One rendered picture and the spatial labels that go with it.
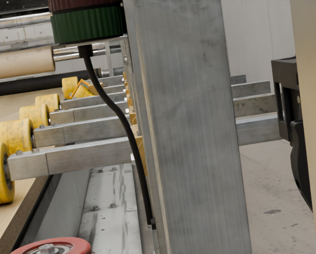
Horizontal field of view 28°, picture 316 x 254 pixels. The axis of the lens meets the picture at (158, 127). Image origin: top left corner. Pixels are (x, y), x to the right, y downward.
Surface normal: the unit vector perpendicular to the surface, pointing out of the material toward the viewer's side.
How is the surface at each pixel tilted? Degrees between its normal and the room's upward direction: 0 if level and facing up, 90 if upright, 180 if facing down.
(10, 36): 90
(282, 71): 90
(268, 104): 90
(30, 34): 90
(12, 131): 47
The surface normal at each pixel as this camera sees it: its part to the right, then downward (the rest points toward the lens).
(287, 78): -0.99, 0.15
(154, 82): 0.07, 0.14
